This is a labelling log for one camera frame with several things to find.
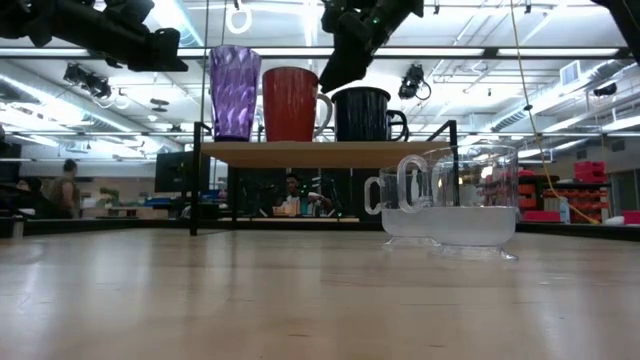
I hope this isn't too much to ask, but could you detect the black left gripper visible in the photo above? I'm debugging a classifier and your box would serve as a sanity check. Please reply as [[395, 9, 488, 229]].
[[74, 0, 189, 73]]

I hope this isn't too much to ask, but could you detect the rack with orange bins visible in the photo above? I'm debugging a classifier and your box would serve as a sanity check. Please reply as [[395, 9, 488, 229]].
[[517, 172, 611, 224]]

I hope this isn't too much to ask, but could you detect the red storage bin stack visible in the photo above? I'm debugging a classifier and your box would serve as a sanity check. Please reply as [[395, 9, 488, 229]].
[[573, 160, 608, 184]]

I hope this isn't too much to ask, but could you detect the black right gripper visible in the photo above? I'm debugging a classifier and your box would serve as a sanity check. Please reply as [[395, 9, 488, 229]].
[[318, 0, 425, 95]]

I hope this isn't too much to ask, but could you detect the yellow hanging cable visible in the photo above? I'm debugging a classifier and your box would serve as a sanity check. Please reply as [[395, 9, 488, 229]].
[[508, 0, 601, 225]]

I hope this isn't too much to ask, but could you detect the black ceiling light rail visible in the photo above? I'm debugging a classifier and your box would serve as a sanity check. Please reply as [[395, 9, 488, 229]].
[[0, 46, 631, 60]]

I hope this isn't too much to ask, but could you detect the black ceiling spotlight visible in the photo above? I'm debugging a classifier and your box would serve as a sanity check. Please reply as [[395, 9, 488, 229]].
[[398, 63, 432, 101], [62, 62, 112, 100]]

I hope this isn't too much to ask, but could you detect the white hanging ring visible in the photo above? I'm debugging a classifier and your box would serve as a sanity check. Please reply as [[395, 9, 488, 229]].
[[225, 0, 254, 35]]

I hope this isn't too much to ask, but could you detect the dark blue glossy mug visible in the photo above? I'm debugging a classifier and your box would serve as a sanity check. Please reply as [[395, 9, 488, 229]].
[[331, 86, 410, 143]]

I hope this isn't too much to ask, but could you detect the purple faceted plastic tumbler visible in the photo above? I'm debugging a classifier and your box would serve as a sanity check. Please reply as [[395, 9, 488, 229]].
[[208, 44, 263, 143]]

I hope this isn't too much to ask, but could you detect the flat red bin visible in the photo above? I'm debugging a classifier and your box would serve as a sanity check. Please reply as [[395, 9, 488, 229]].
[[522, 210, 562, 223]]

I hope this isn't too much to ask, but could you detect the black metal table frame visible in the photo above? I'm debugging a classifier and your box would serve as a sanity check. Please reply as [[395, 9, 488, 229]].
[[0, 217, 640, 242]]

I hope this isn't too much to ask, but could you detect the black monitor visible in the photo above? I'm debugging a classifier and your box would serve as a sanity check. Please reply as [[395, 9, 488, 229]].
[[153, 151, 187, 194]]

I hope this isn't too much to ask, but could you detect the person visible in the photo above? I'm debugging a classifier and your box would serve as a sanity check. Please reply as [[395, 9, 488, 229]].
[[17, 177, 51, 220], [49, 158, 82, 220], [276, 172, 335, 218]]

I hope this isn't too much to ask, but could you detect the orange-red mug white inside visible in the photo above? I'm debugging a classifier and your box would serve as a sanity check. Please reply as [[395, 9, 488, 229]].
[[262, 66, 334, 143]]

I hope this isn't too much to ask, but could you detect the clear glass mug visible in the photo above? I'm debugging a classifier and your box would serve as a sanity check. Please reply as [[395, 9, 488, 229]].
[[397, 144, 520, 262], [363, 163, 441, 250]]

